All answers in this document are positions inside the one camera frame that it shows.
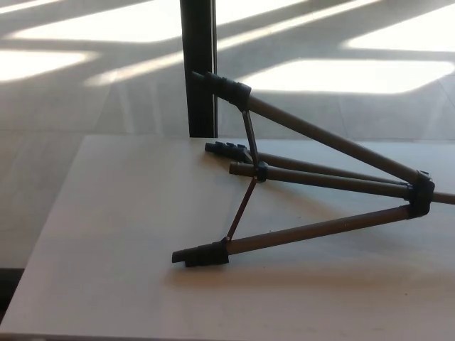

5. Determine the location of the bronze tripod with black joints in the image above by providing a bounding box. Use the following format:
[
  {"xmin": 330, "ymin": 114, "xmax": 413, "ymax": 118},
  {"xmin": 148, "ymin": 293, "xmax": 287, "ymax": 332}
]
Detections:
[{"xmin": 171, "ymin": 70, "xmax": 455, "ymax": 268}]

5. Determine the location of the black vertical pillar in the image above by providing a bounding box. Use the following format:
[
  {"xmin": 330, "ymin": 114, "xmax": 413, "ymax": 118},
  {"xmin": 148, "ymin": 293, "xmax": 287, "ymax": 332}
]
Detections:
[{"xmin": 180, "ymin": 0, "xmax": 219, "ymax": 139}]

